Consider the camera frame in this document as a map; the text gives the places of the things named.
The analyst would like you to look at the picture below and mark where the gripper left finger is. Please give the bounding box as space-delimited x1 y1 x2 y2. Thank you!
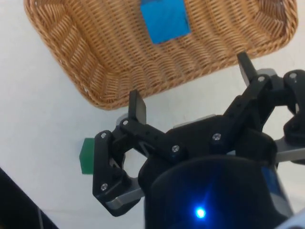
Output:
91 90 188 218

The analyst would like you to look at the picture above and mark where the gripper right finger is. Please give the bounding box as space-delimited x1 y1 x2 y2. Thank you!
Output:
210 52 305 166

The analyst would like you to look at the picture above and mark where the green cube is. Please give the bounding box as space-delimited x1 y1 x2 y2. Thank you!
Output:
79 137 96 175

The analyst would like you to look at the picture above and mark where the wicker basket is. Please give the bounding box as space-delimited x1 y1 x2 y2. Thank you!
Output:
23 0 299 111

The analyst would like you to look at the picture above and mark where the blue cube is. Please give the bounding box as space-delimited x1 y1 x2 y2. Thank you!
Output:
139 0 192 45

